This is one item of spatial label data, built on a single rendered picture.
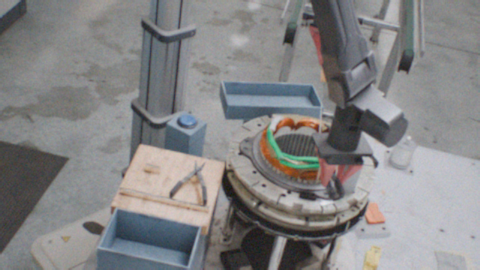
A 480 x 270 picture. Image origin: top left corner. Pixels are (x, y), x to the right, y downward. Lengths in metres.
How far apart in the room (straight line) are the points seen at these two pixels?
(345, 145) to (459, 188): 0.90
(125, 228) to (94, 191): 1.57
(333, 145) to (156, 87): 0.65
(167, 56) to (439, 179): 0.90
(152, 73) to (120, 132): 1.52
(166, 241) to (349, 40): 0.54
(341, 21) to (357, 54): 0.07
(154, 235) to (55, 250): 1.02
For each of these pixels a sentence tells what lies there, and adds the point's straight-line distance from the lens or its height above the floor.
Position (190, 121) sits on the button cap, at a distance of 1.53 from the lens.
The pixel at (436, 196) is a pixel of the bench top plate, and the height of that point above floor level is 0.78.
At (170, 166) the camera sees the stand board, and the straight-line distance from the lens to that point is 1.36.
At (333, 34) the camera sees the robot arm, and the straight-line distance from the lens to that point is 1.02.
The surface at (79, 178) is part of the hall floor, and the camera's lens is 2.92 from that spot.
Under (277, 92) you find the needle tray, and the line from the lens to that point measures 1.70.
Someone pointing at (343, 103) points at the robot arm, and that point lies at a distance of 1.09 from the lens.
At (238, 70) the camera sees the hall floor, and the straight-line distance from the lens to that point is 3.76.
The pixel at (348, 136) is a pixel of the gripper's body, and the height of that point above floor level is 1.30.
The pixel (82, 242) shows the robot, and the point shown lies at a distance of 2.30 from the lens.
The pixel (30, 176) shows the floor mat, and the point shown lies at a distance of 2.92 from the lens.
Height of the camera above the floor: 1.95
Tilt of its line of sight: 37 degrees down
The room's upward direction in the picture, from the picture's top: 11 degrees clockwise
